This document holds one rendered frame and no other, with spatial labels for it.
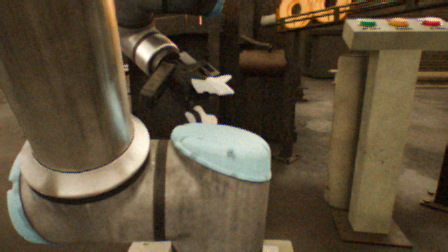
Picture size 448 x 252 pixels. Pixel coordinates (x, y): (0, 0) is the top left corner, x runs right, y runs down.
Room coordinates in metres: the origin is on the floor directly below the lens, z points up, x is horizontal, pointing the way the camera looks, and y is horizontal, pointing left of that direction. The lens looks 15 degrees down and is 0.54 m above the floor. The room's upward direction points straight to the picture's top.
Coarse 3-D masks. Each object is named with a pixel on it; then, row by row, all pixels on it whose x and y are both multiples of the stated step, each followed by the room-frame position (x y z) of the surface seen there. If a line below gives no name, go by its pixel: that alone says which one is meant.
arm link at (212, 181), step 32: (192, 128) 0.41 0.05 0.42; (224, 128) 0.44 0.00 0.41; (160, 160) 0.35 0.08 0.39; (192, 160) 0.34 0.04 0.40; (224, 160) 0.33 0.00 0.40; (256, 160) 0.34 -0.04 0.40; (160, 192) 0.32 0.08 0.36; (192, 192) 0.33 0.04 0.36; (224, 192) 0.33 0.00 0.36; (256, 192) 0.34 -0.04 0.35; (160, 224) 0.31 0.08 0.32; (192, 224) 0.32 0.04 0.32; (224, 224) 0.32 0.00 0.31; (256, 224) 0.35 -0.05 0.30
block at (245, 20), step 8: (240, 0) 1.52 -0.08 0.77; (248, 0) 1.51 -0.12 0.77; (240, 8) 1.52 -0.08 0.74; (248, 8) 1.51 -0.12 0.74; (240, 16) 1.52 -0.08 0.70; (248, 16) 1.51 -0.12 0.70; (240, 24) 1.52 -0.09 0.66; (248, 24) 1.51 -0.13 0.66; (240, 32) 1.52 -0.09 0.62; (248, 32) 1.51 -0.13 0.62; (240, 40) 1.51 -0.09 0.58
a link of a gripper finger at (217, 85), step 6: (210, 78) 0.51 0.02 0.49; (216, 78) 0.53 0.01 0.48; (222, 78) 0.53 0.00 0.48; (228, 78) 0.52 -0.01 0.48; (198, 84) 0.52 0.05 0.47; (204, 84) 0.51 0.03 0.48; (210, 84) 0.50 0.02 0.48; (216, 84) 0.49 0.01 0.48; (222, 84) 0.49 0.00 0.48; (198, 90) 0.52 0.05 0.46; (204, 90) 0.51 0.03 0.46; (210, 90) 0.50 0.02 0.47; (216, 90) 0.49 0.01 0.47; (222, 90) 0.48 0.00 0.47; (228, 90) 0.48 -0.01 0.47
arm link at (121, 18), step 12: (120, 0) 0.58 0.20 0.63; (132, 0) 0.58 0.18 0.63; (144, 0) 0.58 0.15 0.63; (156, 0) 0.59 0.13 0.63; (120, 12) 0.60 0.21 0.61; (132, 12) 0.60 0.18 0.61; (144, 12) 0.61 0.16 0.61; (156, 12) 0.62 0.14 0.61; (120, 24) 0.62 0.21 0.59; (132, 24) 0.62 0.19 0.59; (144, 24) 0.63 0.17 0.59
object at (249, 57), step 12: (240, 60) 1.37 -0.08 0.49; (252, 60) 1.35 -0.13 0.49; (264, 60) 1.34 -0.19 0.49; (276, 60) 1.33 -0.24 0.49; (240, 72) 1.40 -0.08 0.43; (252, 72) 1.36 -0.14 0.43; (264, 72) 1.36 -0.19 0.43; (276, 72) 1.34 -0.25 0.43; (252, 84) 1.36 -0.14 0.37; (252, 96) 1.36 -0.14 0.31; (252, 108) 1.36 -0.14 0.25; (252, 120) 1.36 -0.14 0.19; (252, 132) 1.36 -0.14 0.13
